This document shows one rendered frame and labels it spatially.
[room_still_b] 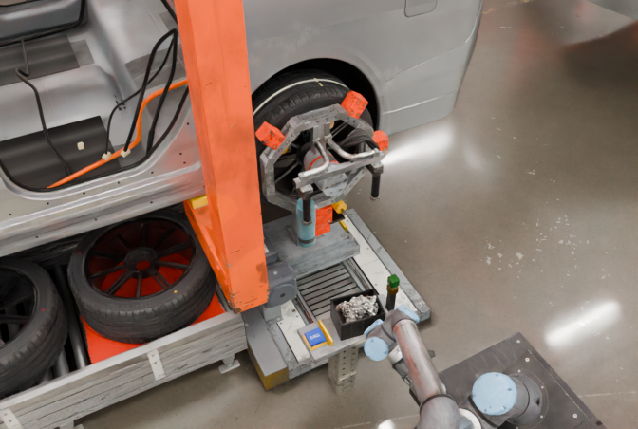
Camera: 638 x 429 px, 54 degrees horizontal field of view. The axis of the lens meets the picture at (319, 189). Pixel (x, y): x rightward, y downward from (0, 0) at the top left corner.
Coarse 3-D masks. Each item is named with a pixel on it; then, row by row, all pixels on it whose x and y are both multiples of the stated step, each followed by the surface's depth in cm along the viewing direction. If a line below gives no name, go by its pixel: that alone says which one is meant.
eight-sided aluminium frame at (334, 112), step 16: (320, 112) 273; (336, 112) 272; (288, 128) 271; (304, 128) 269; (368, 128) 287; (288, 144) 271; (272, 160) 272; (272, 176) 278; (352, 176) 305; (272, 192) 285; (288, 208) 296
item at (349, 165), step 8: (352, 160) 271; (360, 160) 271; (368, 160) 272; (376, 160) 274; (328, 168) 267; (336, 168) 267; (344, 168) 268; (352, 168) 270; (312, 176) 263; (320, 176) 264; (328, 176) 266; (296, 184) 261; (304, 184) 263
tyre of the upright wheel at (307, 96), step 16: (272, 80) 283; (288, 80) 281; (304, 80) 280; (336, 80) 292; (256, 96) 281; (288, 96) 273; (304, 96) 271; (320, 96) 274; (336, 96) 278; (256, 112) 277; (272, 112) 271; (288, 112) 271; (304, 112) 275; (368, 112) 294; (256, 128) 273; (256, 144) 274; (256, 160) 280; (320, 192) 312
